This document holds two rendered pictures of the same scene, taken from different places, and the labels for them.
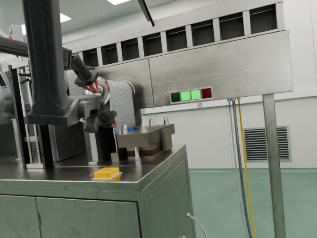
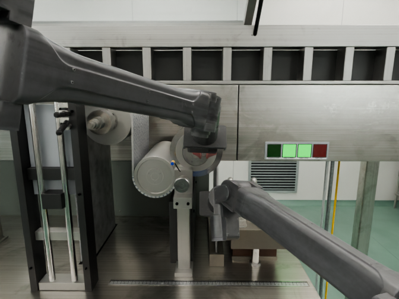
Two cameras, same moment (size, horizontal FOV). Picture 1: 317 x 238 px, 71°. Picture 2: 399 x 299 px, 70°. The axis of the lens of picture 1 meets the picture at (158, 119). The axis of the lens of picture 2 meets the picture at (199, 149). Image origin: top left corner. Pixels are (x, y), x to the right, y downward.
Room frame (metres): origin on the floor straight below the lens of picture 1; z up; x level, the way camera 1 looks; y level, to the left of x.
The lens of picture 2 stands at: (0.39, 0.55, 1.41)
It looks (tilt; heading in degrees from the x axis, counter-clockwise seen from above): 11 degrees down; 339
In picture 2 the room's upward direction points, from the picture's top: straight up
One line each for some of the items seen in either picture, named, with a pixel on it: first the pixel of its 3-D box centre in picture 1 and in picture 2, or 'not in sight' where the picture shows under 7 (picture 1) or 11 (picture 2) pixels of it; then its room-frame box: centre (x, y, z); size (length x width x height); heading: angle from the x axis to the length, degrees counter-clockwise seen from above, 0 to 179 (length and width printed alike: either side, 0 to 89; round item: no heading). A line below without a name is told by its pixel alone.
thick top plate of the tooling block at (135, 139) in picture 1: (149, 133); (248, 210); (1.21, 0.06, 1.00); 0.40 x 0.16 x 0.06; 158
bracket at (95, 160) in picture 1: (92, 132); (183, 222); (1.10, 0.33, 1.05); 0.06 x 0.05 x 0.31; 158
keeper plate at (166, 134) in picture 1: (167, 139); not in sight; (1.19, -0.03, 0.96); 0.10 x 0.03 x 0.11; 158
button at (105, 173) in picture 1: (106, 172); not in sight; (0.85, 0.22, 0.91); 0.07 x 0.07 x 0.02; 68
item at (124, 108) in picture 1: (124, 117); (215, 185); (1.21, 0.18, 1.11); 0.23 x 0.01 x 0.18; 158
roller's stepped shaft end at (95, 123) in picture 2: not in sight; (94, 124); (1.14, 0.55, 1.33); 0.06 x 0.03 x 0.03; 158
